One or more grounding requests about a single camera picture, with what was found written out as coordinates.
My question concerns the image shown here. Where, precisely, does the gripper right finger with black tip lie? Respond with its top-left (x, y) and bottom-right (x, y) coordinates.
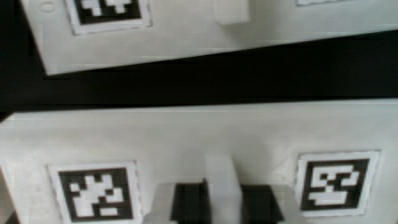
top-left (239, 185), bottom-right (283, 224)

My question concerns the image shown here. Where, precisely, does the gripper left finger with silver tip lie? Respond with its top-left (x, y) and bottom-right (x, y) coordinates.
top-left (170, 181), bottom-right (211, 224)

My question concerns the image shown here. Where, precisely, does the white cabinet door panel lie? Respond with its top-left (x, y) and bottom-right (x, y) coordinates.
top-left (19, 0), bottom-right (398, 75)
top-left (0, 99), bottom-right (398, 224)

